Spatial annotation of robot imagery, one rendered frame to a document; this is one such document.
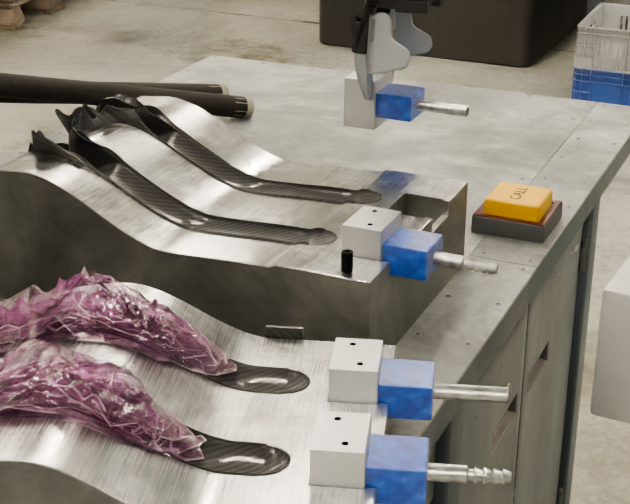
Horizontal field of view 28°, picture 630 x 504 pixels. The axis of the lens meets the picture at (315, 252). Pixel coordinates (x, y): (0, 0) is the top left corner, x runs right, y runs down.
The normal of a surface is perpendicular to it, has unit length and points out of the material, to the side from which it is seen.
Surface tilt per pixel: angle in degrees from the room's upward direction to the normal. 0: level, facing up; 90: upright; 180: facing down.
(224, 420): 12
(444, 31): 90
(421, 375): 0
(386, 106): 90
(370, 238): 90
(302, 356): 0
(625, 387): 90
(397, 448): 0
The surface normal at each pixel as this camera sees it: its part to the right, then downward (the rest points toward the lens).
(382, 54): -0.40, 0.19
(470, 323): 0.00, -0.91
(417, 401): -0.12, 0.40
